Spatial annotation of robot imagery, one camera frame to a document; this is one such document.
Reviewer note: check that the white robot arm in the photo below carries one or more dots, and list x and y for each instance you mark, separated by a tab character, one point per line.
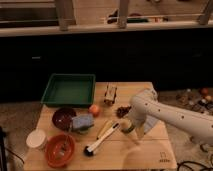
146	107

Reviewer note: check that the dark red bowl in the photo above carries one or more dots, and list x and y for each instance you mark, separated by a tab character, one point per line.
63	117

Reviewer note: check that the green plastic tray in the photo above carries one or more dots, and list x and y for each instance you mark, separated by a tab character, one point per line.
74	90

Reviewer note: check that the metal spoon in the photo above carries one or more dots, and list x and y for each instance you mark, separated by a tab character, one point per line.
63	147

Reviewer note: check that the green chili pepper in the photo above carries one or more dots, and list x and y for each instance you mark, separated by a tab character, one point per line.
127	127

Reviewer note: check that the spice bottles on floor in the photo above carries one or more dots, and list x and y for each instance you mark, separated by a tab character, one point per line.
199	100

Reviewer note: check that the red apple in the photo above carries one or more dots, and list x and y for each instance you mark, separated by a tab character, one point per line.
94	110

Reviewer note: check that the orange plastic bowl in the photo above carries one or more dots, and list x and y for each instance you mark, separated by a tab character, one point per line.
52	151

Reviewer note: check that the blue sponge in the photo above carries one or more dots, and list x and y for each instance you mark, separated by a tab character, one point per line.
83	121

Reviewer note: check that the bunch of red grapes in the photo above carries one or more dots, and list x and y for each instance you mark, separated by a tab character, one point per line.
122	111

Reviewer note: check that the white round container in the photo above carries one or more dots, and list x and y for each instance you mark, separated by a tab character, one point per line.
37	139

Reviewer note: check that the grey folded cloth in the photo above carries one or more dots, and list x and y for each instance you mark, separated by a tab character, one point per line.
149	123

